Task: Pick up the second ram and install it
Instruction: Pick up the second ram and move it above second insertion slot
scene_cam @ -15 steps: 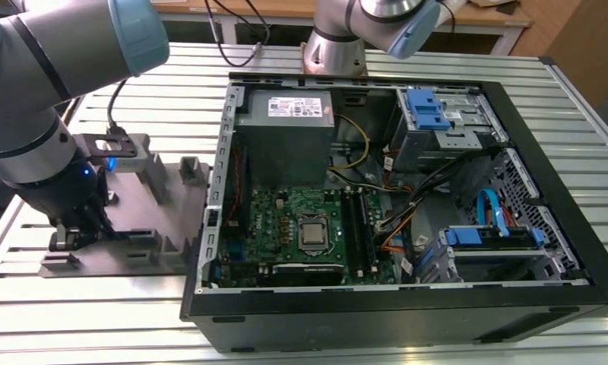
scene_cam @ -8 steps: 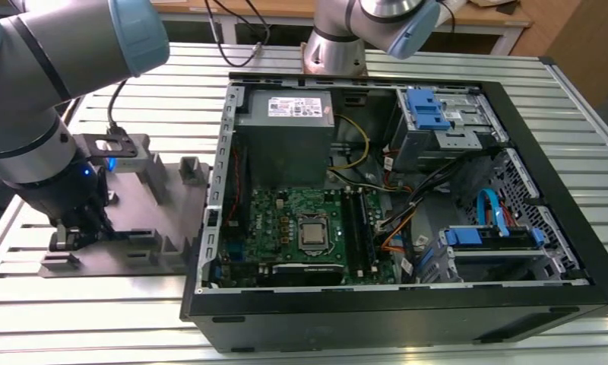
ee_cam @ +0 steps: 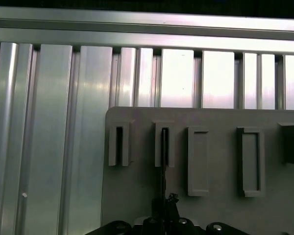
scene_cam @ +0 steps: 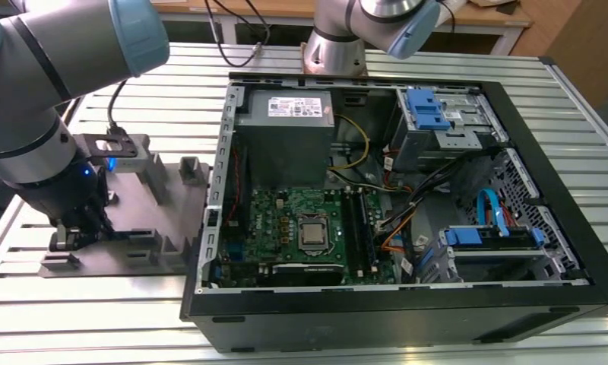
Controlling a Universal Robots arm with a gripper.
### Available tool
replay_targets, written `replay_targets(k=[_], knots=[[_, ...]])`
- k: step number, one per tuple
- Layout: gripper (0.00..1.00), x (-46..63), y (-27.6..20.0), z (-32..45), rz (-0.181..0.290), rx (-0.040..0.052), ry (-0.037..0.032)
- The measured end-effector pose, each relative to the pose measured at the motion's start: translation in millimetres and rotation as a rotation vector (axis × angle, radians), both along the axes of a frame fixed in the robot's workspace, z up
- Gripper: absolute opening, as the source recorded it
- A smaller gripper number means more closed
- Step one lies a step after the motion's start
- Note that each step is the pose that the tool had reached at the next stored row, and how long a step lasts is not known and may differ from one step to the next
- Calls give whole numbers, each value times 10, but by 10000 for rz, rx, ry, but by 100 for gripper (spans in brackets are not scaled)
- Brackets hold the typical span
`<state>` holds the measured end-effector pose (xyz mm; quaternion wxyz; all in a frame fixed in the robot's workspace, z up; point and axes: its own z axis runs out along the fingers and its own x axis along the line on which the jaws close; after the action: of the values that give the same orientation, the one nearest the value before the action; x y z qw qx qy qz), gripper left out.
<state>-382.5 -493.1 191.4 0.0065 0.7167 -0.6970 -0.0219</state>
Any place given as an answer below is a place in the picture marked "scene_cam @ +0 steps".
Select grey parts rack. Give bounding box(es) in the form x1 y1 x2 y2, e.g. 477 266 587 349
37 132 213 281

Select green Dell motherboard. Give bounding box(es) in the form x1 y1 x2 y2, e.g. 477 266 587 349
217 186 401 288

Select grey power supply unit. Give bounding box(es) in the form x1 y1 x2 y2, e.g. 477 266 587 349
232 89 336 187

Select silver CPU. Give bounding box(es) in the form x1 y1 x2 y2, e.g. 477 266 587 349
298 222 330 244

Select metal CPU socket cover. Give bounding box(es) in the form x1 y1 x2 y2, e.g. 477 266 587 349
293 214 336 255

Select black NVIDIA graphics card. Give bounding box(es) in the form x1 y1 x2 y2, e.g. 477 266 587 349
270 262 346 287

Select black open PC case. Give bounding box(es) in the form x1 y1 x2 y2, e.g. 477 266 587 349
180 70 608 353

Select blue plastic drive carrier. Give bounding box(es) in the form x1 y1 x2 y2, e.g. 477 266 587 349
404 87 449 131

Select grey metal drive cage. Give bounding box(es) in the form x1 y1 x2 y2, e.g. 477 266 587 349
392 87 508 160

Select blue disk carrier with disk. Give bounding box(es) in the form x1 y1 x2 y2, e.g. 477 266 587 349
444 226 547 250

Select wooden cabinet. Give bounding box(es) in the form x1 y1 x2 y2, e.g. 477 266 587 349
511 0 608 111

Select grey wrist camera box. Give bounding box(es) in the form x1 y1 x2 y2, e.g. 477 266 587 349
78 132 152 171

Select black camera cable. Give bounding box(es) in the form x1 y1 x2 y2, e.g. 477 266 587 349
105 78 130 135

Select red black twisted wire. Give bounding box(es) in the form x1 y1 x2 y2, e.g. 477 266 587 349
230 146 248 226

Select black cable with grey plug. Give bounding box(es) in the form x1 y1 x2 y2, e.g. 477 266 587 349
204 0 273 68

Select yellow power wire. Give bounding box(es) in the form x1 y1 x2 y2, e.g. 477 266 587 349
333 115 370 170

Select orange data wire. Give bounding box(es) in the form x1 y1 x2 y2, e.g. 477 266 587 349
381 212 416 252

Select wooden desk white frame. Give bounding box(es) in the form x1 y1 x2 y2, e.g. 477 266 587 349
150 0 318 43
428 0 535 56

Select blue flat data wire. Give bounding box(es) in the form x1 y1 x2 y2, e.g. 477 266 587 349
476 189 511 236

